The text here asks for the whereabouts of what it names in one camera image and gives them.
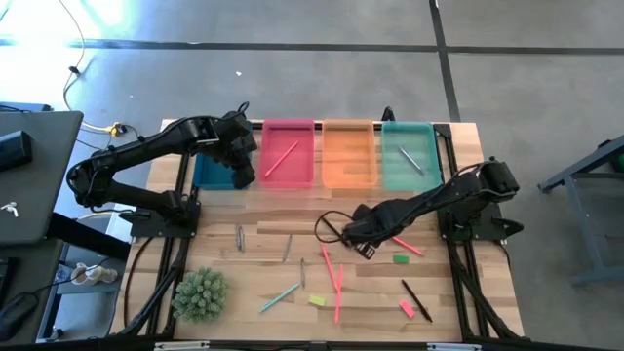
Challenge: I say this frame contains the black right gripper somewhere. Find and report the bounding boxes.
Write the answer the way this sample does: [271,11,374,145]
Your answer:
[342,203,397,261]

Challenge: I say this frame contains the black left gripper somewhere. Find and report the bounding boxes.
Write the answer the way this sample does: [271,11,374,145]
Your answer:
[214,112,258,190]

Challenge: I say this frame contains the black pen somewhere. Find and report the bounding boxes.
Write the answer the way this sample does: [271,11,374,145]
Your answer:
[321,218,345,241]
[400,278,434,324]

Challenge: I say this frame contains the teal pen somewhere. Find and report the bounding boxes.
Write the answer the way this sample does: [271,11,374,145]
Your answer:
[258,282,301,314]

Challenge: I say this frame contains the silver grey pen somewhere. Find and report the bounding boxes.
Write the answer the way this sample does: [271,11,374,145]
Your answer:
[397,144,426,176]

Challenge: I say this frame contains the blue plastic bin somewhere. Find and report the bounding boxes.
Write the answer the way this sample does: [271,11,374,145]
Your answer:
[192,121,254,191]

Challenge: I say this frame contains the pink plastic bin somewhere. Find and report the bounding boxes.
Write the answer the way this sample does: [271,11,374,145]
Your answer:
[257,118,317,190]

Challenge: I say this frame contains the orange plastic bin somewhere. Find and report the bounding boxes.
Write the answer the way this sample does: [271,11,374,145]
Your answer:
[321,119,379,190]

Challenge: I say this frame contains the teal plastic bin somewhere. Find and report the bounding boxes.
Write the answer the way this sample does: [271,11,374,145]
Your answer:
[380,120,444,192]

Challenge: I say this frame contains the small green artificial plant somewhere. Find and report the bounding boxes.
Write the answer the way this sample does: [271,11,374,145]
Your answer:
[170,266,230,324]

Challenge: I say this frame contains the white box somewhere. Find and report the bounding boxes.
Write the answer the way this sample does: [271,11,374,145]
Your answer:
[104,202,137,244]

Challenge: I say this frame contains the black desk support beam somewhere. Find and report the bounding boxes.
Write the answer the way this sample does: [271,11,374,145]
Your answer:
[46,212,133,262]

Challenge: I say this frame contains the beige plastic holder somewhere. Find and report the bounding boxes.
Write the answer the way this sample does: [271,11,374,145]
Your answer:
[70,261,120,287]

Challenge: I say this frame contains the grey desk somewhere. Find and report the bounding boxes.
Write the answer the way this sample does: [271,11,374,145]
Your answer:
[0,110,85,247]

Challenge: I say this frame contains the flat black device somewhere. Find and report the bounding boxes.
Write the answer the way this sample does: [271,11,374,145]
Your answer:
[0,100,54,114]

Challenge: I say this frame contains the blue-grey metal stand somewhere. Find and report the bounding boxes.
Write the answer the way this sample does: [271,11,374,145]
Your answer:
[537,135,624,288]

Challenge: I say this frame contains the black box device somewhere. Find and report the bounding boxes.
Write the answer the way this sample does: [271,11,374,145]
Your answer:
[0,130,34,173]

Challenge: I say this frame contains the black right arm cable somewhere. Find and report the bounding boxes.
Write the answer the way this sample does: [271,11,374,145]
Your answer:
[314,209,365,245]

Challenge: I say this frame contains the silver metal bracket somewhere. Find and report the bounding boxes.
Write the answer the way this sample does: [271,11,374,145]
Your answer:
[154,340,211,351]
[427,342,482,351]

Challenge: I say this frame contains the thin floor power cable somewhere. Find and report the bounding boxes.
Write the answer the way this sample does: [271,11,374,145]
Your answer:
[57,0,155,157]

